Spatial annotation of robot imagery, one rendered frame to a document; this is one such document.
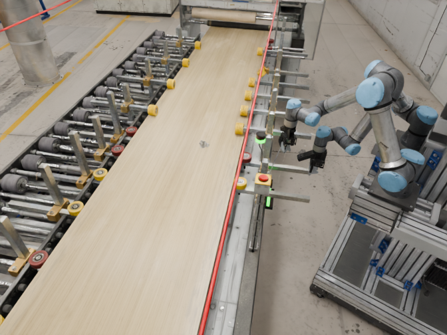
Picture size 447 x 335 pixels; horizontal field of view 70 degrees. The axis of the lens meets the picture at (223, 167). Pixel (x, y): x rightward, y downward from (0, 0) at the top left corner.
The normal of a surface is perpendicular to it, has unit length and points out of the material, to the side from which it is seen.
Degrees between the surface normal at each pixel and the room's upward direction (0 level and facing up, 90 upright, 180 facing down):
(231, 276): 0
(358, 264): 0
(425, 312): 0
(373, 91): 85
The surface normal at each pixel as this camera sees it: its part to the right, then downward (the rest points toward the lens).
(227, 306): 0.03, -0.76
